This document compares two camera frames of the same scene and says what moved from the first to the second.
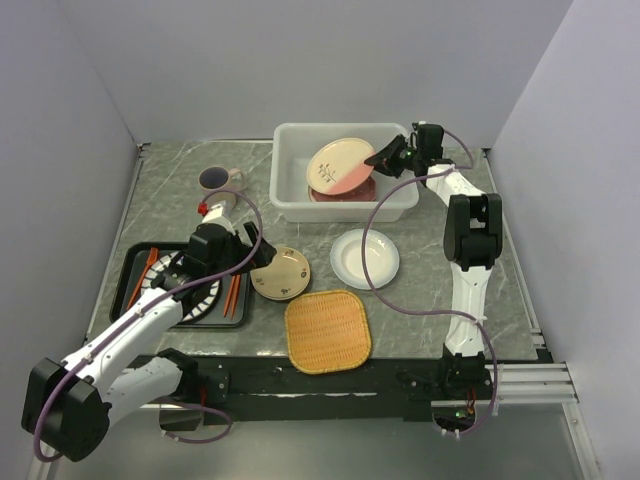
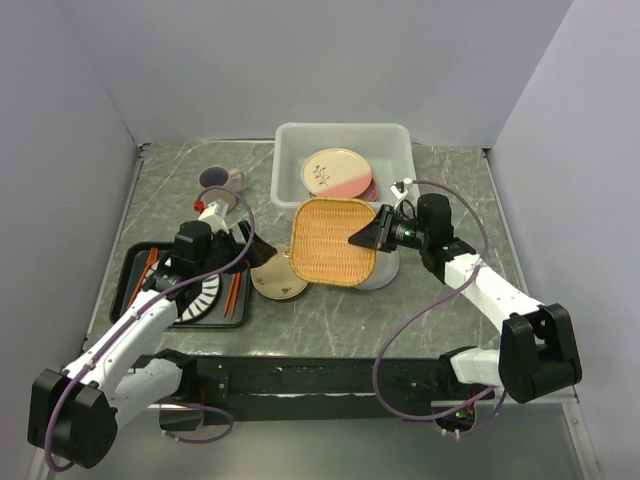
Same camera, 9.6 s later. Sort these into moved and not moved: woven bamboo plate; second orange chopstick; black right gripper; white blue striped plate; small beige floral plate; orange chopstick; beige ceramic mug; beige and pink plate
Moved: woven bamboo plate; black right gripper; beige and pink plate
Not moved: orange chopstick; beige ceramic mug; white blue striped plate; small beige floral plate; second orange chopstick
